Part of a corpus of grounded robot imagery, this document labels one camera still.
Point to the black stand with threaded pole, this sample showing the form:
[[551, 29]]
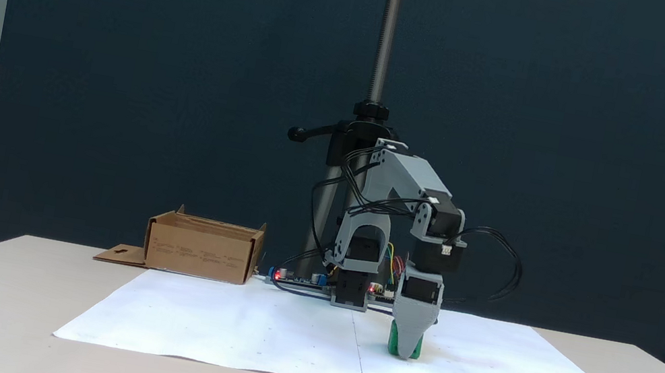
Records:
[[387, 32]]

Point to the brown cardboard box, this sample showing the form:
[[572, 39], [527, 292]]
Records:
[[198, 252]]

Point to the dark blue partition panel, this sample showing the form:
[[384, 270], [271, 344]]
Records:
[[120, 74]]

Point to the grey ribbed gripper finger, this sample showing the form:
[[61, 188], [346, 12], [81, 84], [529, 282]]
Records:
[[414, 324]]

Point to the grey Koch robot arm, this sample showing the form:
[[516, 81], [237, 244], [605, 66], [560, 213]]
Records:
[[407, 172]]

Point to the green die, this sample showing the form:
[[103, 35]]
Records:
[[393, 342]]

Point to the circuit board with red LED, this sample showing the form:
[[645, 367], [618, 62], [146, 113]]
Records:
[[388, 297]]

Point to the blue circuit board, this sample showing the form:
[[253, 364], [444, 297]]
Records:
[[299, 278]]

